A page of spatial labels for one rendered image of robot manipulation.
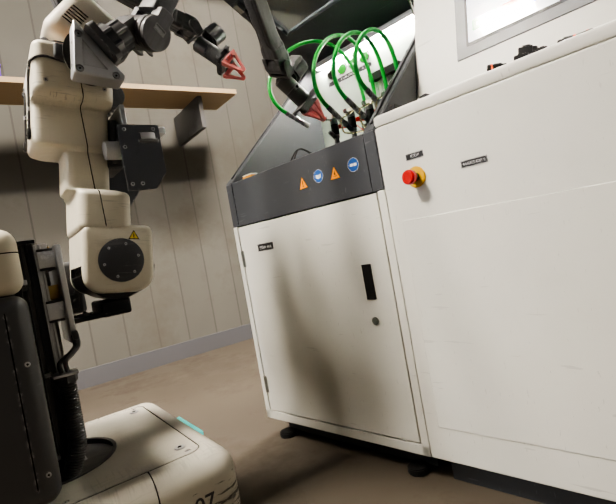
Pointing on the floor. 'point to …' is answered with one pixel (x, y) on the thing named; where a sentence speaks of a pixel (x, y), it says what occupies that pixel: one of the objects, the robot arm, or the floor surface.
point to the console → (527, 259)
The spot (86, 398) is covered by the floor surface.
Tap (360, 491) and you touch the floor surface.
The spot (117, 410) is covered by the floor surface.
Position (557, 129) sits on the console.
